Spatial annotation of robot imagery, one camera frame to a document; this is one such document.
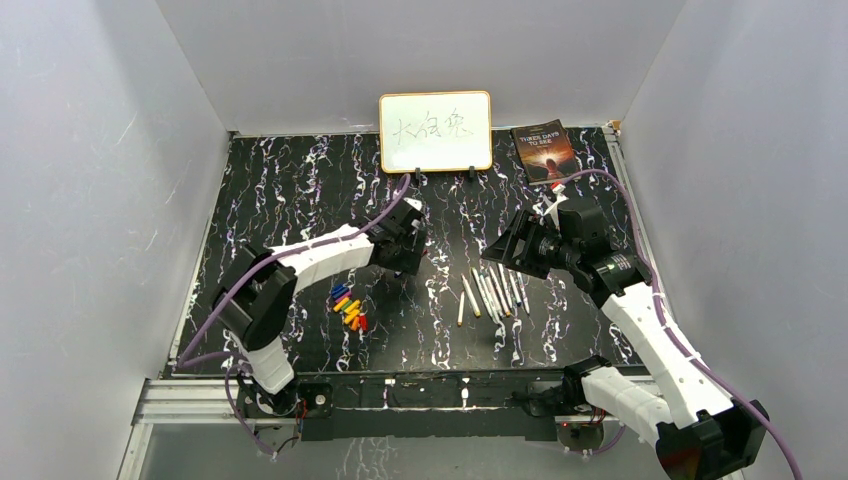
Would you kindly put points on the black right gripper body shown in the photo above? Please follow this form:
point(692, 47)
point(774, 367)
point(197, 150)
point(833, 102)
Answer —
point(552, 250)

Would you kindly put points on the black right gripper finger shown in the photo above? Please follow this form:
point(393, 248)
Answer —
point(517, 246)
point(531, 269)

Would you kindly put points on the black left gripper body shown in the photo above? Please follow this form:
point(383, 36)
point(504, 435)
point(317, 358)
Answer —
point(405, 259)

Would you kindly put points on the yellow cap marker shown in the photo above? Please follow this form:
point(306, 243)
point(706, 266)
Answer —
point(502, 298)
point(484, 293)

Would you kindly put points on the yellow pen cap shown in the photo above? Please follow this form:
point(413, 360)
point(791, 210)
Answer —
point(348, 319)
point(352, 308)

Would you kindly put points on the orange cap marker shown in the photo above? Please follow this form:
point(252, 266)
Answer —
point(493, 298)
point(467, 290)

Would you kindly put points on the red cap marker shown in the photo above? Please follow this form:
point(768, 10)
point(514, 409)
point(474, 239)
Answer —
point(460, 309)

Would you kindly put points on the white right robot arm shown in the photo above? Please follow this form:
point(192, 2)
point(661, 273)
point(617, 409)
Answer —
point(698, 431)

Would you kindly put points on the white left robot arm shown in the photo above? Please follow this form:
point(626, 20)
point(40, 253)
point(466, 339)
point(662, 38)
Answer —
point(253, 300)

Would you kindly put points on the dark paperback book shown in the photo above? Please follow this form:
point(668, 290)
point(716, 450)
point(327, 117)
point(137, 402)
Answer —
point(545, 152)

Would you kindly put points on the small whiteboard with writing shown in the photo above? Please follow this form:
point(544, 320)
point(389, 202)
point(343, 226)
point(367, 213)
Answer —
point(435, 131)

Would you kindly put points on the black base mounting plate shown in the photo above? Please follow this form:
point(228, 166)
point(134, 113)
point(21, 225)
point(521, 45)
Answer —
point(527, 403)

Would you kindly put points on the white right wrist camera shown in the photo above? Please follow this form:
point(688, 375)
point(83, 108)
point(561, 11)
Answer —
point(551, 205)

